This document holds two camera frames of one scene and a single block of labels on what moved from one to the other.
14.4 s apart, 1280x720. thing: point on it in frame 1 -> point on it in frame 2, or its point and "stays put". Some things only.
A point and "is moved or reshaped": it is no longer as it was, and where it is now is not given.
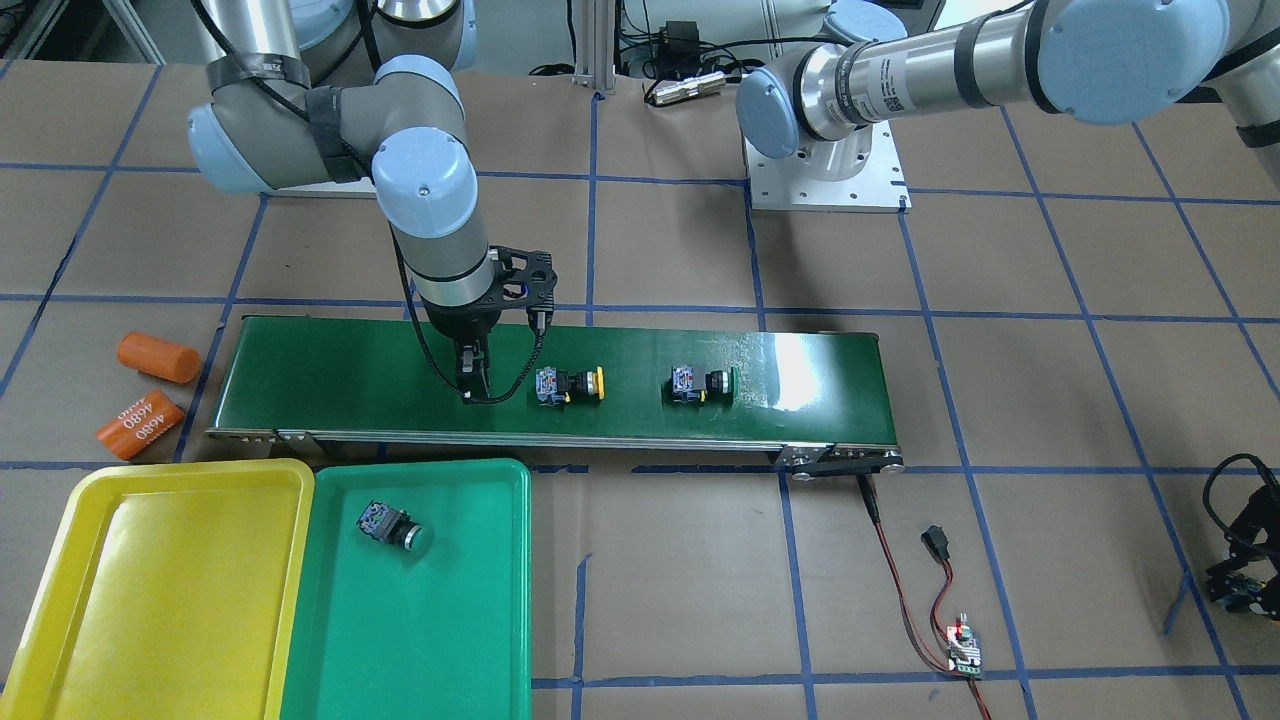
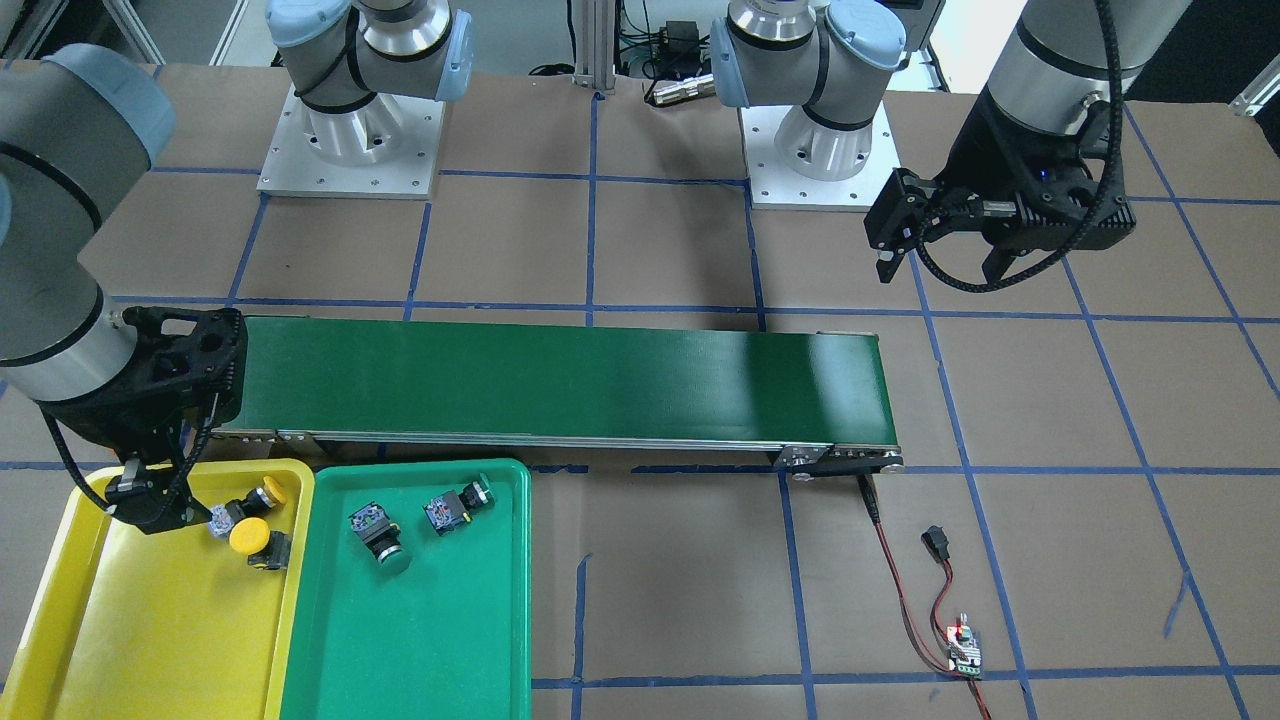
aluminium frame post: [595, 45] stays put
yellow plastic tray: [172, 592] stays put
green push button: [397, 527] is moved or reshaped
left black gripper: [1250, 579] -> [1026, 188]
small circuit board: [964, 655] stays put
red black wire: [936, 541] stays put
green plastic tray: [384, 633] stays put
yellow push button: [559, 387] -> [224, 517]
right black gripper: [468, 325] -> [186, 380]
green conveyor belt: [809, 382] stays put
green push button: [690, 384] -> [456, 508]
